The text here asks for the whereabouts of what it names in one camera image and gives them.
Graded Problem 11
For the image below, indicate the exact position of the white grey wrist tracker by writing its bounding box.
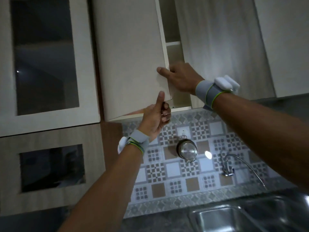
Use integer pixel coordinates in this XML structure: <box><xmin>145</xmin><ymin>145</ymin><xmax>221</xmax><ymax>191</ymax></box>
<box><xmin>117</xmin><ymin>129</ymin><xmax>150</xmax><ymax>156</ymax></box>
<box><xmin>195</xmin><ymin>74</ymin><xmax>241</xmax><ymax>111</ymax></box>

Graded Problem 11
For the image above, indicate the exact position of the steel faucet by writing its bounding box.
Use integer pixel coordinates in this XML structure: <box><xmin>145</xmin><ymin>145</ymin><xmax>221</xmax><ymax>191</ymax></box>
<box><xmin>221</xmin><ymin>154</ymin><xmax>267</xmax><ymax>190</ymax></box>

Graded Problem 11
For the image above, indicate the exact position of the person's left hand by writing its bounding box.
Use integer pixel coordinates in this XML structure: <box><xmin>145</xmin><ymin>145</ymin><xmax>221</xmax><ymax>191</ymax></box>
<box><xmin>136</xmin><ymin>91</ymin><xmax>172</xmax><ymax>143</ymax></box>

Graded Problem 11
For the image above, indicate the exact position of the cream cabinet door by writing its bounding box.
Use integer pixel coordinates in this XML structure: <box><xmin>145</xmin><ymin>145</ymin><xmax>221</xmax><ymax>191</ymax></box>
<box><xmin>91</xmin><ymin>0</ymin><xmax>173</xmax><ymax>122</ymax></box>

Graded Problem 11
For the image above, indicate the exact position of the steel pan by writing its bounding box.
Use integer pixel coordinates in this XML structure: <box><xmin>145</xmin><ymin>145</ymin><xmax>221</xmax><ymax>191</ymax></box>
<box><xmin>176</xmin><ymin>139</ymin><xmax>198</xmax><ymax>163</ymax></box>

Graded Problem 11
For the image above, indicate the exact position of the cream wall cabinet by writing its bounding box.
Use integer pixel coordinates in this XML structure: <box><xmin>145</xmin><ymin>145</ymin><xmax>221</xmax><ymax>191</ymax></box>
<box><xmin>157</xmin><ymin>0</ymin><xmax>309</xmax><ymax>111</ymax></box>

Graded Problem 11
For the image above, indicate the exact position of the person's right forearm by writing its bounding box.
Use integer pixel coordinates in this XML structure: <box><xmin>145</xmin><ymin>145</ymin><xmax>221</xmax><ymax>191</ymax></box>
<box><xmin>212</xmin><ymin>93</ymin><xmax>309</xmax><ymax>191</ymax></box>

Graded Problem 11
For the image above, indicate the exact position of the steel sink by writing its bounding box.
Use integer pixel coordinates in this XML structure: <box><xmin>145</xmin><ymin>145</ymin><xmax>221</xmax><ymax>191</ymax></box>
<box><xmin>189</xmin><ymin>188</ymin><xmax>309</xmax><ymax>232</ymax></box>

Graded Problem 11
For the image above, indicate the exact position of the person's right hand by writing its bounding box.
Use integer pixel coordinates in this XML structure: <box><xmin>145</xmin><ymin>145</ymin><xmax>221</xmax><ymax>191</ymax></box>
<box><xmin>157</xmin><ymin>62</ymin><xmax>206</xmax><ymax>96</ymax></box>

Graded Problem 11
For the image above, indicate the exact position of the person's left forearm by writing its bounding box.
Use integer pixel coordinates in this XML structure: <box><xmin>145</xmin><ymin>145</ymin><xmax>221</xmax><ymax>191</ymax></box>
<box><xmin>58</xmin><ymin>145</ymin><xmax>144</xmax><ymax>232</ymax></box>

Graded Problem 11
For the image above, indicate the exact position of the wooden cabinet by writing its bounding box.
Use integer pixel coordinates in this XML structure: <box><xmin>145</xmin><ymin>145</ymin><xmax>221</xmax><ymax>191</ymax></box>
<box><xmin>0</xmin><ymin>123</ymin><xmax>124</xmax><ymax>217</ymax></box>

